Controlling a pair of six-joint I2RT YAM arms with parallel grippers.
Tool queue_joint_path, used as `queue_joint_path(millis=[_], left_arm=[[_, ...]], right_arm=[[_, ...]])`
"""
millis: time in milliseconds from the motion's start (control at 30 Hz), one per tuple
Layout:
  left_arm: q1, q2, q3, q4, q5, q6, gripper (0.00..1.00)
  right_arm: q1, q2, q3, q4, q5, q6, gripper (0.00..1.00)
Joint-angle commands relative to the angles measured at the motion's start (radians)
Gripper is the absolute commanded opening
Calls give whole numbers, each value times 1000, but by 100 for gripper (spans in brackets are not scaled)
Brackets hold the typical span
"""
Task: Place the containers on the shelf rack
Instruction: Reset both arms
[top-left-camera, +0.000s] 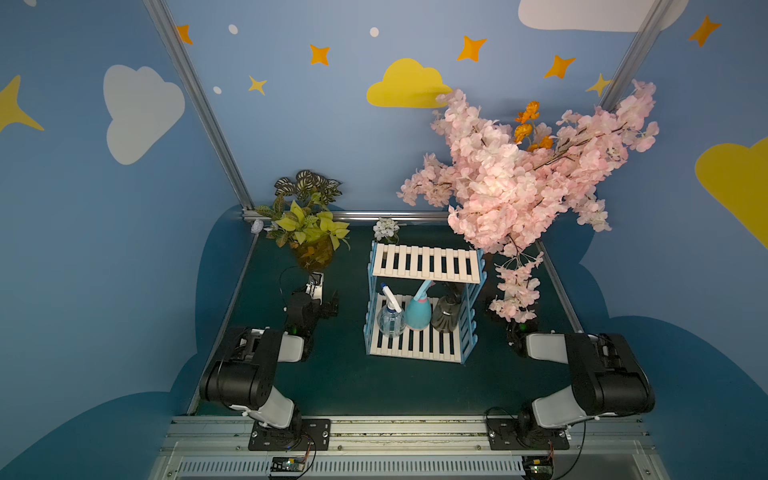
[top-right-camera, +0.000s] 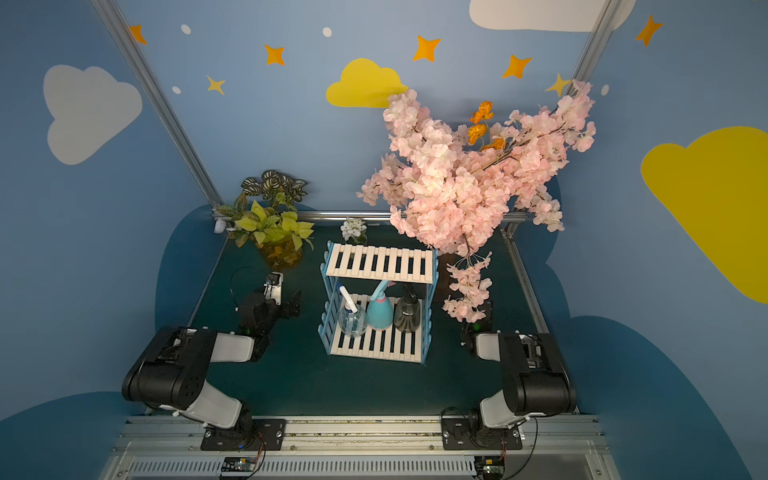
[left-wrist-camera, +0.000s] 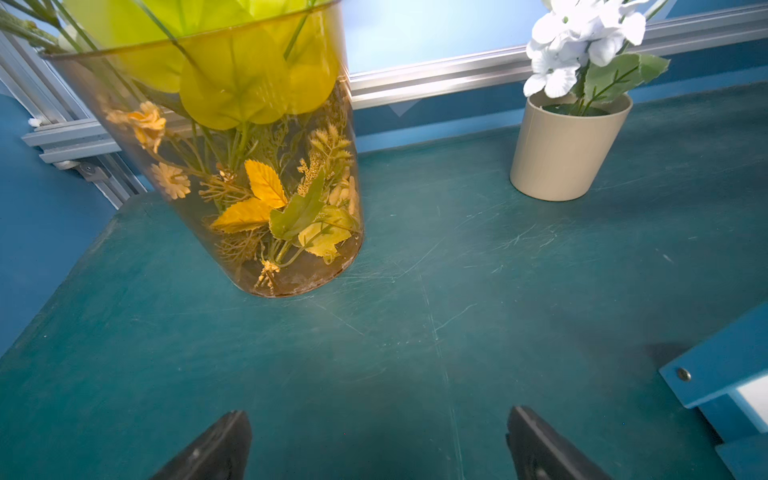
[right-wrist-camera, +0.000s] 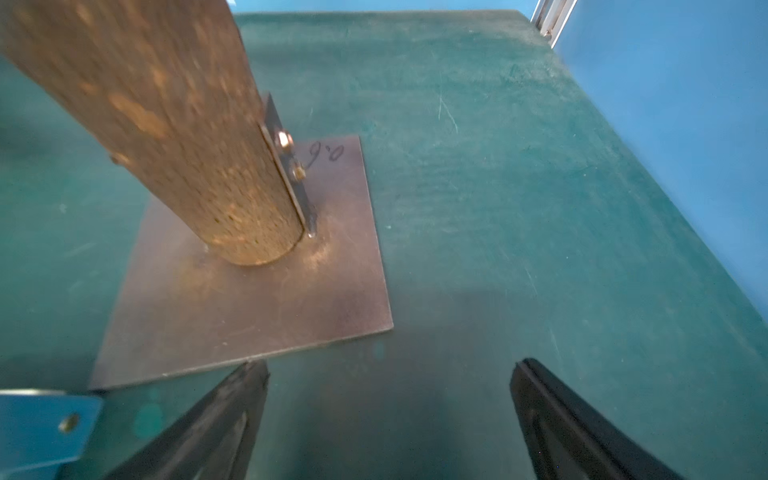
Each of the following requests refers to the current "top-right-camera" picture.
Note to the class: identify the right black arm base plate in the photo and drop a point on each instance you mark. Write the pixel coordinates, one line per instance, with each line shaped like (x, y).
(459, 434)

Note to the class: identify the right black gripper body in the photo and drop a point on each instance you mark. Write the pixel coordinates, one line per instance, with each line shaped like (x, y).
(471, 335)

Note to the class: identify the clear blue-capped spray bottle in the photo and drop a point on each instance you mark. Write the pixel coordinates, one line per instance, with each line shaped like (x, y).
(352, 319)

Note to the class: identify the orange artificial flowers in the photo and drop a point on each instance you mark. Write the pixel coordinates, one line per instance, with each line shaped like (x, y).
(480, 130)

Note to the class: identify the aluminium front rail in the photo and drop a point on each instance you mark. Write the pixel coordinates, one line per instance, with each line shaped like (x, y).
(358, 447)

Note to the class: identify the small white flower pot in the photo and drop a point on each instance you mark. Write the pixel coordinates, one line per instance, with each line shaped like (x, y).
(354, 231)

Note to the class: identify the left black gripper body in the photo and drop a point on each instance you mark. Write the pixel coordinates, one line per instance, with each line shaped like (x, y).
(279, 306)

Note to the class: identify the left circuit board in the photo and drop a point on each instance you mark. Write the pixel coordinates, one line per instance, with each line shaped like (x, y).
(239, 465)

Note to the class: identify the right circuit board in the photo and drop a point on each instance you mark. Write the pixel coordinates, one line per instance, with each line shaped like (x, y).
(489, 468)

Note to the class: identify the green leafy potted plant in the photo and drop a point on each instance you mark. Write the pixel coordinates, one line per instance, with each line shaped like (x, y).
(265, 214)

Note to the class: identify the circuit board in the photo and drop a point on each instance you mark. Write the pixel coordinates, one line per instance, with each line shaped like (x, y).
(489, 468)
(239, 465)

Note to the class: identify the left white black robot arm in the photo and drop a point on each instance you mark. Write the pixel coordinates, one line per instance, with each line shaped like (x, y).
(171, 373)

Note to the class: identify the pink cherry blossom tree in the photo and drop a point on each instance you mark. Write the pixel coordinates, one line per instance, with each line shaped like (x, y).
(452, 196)

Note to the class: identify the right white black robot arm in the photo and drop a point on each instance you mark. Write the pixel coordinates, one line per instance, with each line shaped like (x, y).
(534, 380)

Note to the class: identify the blue white slatted shelf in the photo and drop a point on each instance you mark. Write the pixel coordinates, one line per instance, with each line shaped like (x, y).
(360, 269)

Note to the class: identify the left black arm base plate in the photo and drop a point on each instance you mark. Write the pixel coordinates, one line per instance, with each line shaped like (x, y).
(258, 434)

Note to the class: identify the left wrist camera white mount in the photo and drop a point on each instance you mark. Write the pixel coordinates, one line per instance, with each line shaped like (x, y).
(273, 287)

